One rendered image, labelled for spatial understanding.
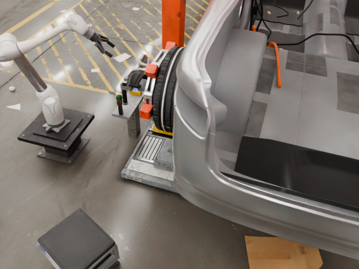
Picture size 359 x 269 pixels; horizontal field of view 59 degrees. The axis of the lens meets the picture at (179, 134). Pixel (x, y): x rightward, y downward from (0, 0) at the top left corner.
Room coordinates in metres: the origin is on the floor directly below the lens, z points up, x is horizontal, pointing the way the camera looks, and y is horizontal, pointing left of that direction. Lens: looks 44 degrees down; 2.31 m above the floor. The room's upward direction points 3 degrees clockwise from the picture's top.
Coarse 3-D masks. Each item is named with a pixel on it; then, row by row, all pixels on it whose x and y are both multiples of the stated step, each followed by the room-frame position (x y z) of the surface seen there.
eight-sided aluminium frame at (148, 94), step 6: (162, 54) 2.12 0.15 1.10; (156, 60) 1.99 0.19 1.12; (162, 60) 2.00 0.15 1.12; (150, 78) 1.88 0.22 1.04; (144, 90) 1.81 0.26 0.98; (150, 90) 1.83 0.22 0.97; (144, 96) 1.79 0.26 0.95; (150, 96) 1.78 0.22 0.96; (144, 102) 1.79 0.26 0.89; (150, 102) 1.78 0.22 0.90
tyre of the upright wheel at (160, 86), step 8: (176, 48) 2.08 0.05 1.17; (168, 56) 1.96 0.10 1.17; (176, 56) 1.96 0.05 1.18; (168, 64) 1.90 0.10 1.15; (176, 64) 1.89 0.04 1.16; (160, 72) 1.84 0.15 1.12; (160, 80) 1.80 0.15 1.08; (168, 80) 1.79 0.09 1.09; (176, 80) 1.79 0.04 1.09; (160, 88) 1.76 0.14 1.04; (168, 88) 1.76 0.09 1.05; (160, 96) 1.74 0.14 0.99; (168, 96) 1.72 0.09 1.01; (160, 104) 1.72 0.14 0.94; (168, 104) 1.70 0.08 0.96; (160, 112) 1.70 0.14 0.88; (168, 112) 1.68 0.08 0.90; (160, 120) 1.70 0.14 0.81; (168, 120) 1.68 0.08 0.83; (160, 128) 1.74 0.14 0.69; (168, 128) 1.70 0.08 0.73
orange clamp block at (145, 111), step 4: (144, 104) 1.78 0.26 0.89; (148, 104) 1.78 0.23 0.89; (144, 108) 1.73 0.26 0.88; (148, 108) 1.73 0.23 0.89; (152, 108) 1.75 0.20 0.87; (140, 112) 1.70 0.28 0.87; (144, 112) 1.69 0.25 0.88; (148, 112) 1.69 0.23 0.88; (152, 112) 1.74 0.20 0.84; (140, 116) 1.70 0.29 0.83; (144, 116) 1.70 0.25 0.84; (148, 116) 1.69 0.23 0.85
